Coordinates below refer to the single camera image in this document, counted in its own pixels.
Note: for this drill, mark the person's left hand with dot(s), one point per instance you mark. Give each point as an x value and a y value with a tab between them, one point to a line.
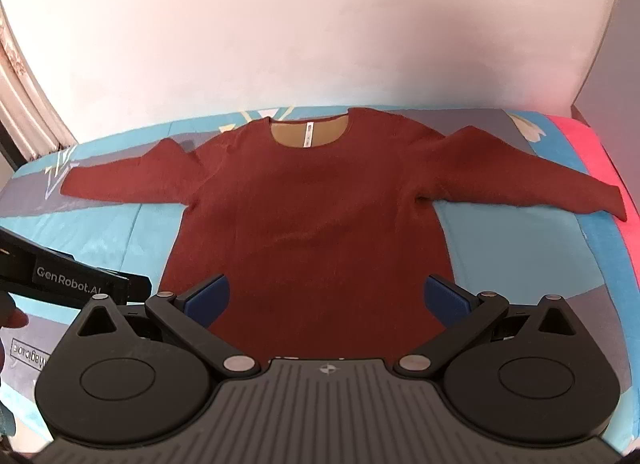
10	315

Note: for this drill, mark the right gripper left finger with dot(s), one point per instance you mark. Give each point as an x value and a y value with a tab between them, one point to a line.
184	319

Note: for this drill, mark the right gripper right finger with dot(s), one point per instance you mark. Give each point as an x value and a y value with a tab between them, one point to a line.
465	317

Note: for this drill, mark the blue grey patterned bedsheet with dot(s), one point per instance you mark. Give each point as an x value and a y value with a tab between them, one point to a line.
522	253

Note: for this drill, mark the ornate pink wooden frame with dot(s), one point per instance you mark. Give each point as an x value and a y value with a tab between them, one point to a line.
27	115

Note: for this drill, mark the dark red knit sweater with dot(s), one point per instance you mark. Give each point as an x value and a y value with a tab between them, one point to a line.
327	231

